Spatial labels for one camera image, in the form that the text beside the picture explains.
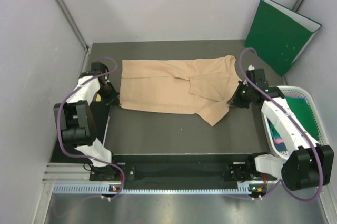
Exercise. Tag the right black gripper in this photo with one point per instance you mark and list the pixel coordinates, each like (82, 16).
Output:
(236, 100)

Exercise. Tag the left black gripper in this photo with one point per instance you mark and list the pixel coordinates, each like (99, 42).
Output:
(113, 99)

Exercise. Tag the beige t shirt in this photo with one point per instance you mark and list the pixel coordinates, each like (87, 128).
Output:
(200, 86)

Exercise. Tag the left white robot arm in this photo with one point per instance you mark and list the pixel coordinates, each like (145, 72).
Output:
(81, 119)

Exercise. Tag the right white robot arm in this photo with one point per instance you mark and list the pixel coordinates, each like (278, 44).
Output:
(309, 164)

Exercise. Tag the green t shirt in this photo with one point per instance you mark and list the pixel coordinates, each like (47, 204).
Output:
(303, 113)

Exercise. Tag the blue pink t shirt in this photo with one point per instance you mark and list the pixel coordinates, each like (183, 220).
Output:
(277, 140)

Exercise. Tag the white perforated laundry basket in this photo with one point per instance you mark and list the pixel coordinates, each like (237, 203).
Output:
(294, 92)

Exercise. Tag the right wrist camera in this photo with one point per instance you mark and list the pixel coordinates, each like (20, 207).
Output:
(258, 78)

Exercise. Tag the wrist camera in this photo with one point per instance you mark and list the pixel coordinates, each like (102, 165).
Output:
(258, 78)
(98, 68)

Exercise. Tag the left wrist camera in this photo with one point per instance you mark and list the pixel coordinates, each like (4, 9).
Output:
(98, 68)

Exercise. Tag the green ring binder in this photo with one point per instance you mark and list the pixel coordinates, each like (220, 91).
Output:
(280, 35)

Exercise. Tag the slotted grey cable duct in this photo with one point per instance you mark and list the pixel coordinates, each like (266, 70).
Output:
(112, 189)

